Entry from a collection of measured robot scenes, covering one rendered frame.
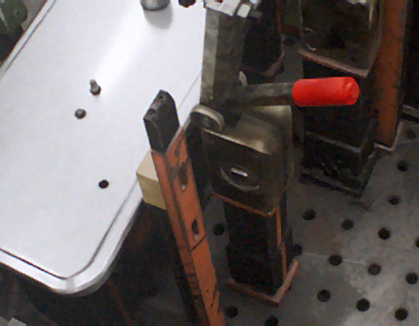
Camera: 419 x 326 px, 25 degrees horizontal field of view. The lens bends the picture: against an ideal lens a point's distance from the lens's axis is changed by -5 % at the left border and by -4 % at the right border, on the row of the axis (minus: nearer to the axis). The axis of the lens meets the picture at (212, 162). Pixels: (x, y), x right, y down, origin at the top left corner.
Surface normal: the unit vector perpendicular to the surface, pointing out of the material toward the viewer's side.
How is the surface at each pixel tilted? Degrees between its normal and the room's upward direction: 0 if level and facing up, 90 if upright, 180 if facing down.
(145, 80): 0
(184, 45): 0
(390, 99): 90
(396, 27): 90
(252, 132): 0
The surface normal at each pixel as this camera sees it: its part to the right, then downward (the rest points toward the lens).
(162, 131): 0.90, 0.33
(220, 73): -0.43, 0.79
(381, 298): -0.09, -0.51
